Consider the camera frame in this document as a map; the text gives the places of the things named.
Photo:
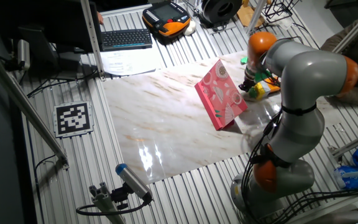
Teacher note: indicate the brown paper envelope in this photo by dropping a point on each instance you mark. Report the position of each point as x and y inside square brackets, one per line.
[245, 15]

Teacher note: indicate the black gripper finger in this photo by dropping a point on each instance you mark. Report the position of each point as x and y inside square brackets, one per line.
[241, 86]
[246, 89]

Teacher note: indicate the black computer keyboard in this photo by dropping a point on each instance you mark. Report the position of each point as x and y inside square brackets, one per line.
[126, 39]

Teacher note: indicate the black camera clamp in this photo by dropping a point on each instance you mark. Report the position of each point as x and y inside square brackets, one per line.
[120, 194]

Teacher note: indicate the slanted aluminium frame profile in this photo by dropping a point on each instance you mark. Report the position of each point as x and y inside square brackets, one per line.
[353, 31]

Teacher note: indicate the silver camera with blue cap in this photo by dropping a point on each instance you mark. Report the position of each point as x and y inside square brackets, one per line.
[132, 182]

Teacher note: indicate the black computer monitor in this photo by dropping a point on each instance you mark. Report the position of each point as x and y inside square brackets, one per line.
[67, 25]

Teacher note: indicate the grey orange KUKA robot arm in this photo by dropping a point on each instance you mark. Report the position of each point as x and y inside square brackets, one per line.
[312, 71]

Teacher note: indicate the black white fiducial marker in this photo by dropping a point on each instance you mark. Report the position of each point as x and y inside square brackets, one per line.
[73, 119]

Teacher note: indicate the yellow box with green button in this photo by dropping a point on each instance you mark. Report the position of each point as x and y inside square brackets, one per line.
[259, 91]

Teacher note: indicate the blue white plastic packet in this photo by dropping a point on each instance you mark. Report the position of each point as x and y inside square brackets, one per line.
[351, 177]

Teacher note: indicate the white printed paper sheet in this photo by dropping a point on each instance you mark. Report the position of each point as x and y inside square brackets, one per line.
[126, 62]

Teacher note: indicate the white vertical frame post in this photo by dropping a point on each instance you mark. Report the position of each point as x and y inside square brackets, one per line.
[256, 14]

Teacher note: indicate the aluminium profile with bracket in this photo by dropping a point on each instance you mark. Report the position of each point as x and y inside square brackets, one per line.
[356, 141]

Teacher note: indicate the operator hand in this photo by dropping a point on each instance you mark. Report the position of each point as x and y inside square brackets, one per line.
[100, 18]

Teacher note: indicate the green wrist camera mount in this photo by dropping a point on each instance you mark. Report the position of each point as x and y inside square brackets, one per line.
[261, 76]

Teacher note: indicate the orange grey teach pendant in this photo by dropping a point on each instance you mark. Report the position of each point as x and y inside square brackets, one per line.
[166, 15]

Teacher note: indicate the short aluminium profile stub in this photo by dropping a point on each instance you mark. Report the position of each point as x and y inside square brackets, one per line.
[104, 202]

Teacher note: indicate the orange box with red button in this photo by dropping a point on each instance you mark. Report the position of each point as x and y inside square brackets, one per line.
[273, 87]

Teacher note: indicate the black filament spool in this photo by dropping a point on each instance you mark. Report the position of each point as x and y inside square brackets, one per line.
[219, 11]

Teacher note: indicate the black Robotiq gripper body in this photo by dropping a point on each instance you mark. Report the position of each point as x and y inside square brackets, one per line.
[249, 82]

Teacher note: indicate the marble pattern table mat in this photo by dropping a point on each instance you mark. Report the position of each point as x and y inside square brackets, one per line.
[166, 124]

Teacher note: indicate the pink patterned flat box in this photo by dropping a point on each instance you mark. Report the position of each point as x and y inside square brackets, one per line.
[221, 96]

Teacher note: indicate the long diagonal aluminium bar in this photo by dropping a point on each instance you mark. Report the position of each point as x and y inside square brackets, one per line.
[26, 109]

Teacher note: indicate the aluminium frame post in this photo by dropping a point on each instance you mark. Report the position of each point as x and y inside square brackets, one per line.
[90, 34]

